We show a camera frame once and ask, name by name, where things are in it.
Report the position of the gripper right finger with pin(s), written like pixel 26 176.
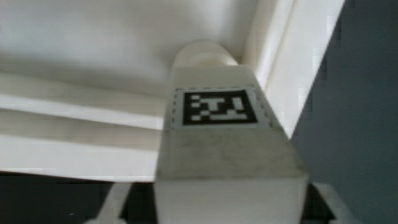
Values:
pixel 344 215

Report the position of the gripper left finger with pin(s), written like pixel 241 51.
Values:
pixel 109 215

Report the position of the white table leg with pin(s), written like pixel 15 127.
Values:
pixel 232 179

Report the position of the white square tabletop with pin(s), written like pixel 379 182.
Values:
pixel 86 57

